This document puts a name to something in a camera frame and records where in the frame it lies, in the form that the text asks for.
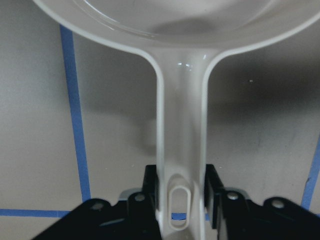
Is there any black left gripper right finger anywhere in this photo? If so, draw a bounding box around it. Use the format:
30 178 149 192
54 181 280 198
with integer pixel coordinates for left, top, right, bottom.
204 164 320 240

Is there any beige plastic dustpan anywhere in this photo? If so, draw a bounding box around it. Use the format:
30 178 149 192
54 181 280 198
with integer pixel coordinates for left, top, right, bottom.
36 0 320 240

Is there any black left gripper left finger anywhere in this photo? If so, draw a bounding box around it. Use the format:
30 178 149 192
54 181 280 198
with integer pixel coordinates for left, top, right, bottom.
35 165 160 240

